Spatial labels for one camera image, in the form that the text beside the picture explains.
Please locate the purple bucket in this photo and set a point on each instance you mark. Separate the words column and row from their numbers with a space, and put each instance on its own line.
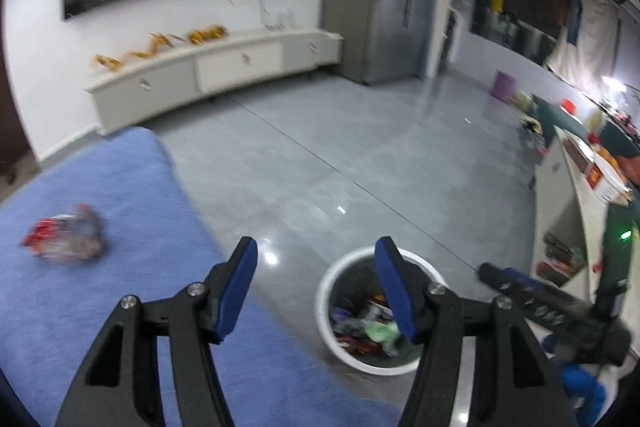
column 504, row 86

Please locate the golden dragon figurine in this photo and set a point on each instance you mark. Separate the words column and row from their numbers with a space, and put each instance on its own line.
column 112, row 61
column 160, row 43

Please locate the red clear wrapper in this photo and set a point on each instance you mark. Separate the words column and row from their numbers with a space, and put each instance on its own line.
column 65, row 237

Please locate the red printed box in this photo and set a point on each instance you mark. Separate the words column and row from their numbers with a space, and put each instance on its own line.
column 607, row 182

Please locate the white shelf counter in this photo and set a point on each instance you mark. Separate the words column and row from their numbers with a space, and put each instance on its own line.
column 555, row 187

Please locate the brown entrance door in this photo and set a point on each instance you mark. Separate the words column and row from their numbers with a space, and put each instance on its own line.
column 12, row 117

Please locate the beige hanging cloth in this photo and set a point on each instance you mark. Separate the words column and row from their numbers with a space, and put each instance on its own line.
column 585, row 42

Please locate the lit lamp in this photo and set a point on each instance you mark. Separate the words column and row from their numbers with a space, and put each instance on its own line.
column 612, row 81

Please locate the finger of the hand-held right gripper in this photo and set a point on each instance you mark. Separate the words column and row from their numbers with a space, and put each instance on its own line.
column 520, row 279

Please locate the purple plastic bag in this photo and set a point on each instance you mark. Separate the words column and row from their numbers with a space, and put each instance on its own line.
column 345, row 319

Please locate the red container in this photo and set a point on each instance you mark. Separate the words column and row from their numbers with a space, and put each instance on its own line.
column 568, row 106

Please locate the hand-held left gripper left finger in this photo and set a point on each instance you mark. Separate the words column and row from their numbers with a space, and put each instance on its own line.
column 240, row 287

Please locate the yellow bag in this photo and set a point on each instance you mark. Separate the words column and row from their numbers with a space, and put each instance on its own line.
column 523, row 102

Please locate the white green printed plastic bag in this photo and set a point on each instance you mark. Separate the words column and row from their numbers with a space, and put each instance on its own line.
column 382, row 336

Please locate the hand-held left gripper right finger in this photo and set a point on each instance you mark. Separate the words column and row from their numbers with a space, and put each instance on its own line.
column 395, row 292

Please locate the teal chair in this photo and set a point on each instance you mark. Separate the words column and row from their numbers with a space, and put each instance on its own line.
column 557, row 122

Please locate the white round bin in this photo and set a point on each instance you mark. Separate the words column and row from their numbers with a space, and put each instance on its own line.
column 325, row 307

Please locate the golden tiger figurine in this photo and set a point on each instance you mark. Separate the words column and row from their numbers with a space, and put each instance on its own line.
column 207, row 34

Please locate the blue fluffy blanket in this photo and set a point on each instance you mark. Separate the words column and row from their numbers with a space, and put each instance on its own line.
column 100, row 307

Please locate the white television stand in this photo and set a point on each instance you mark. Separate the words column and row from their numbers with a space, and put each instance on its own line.
column 165, row 82

